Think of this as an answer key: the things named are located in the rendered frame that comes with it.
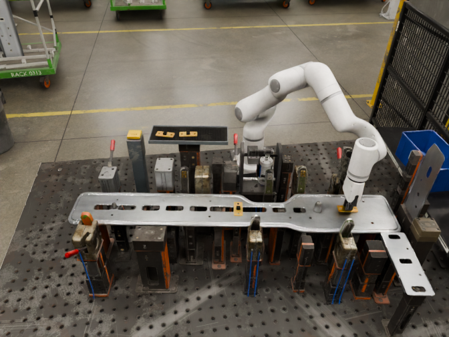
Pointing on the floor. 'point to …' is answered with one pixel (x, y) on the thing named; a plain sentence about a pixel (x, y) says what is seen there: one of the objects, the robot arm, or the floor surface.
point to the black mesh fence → (416, 83)
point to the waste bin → (7, 140)
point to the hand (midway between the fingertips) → (348, 204)
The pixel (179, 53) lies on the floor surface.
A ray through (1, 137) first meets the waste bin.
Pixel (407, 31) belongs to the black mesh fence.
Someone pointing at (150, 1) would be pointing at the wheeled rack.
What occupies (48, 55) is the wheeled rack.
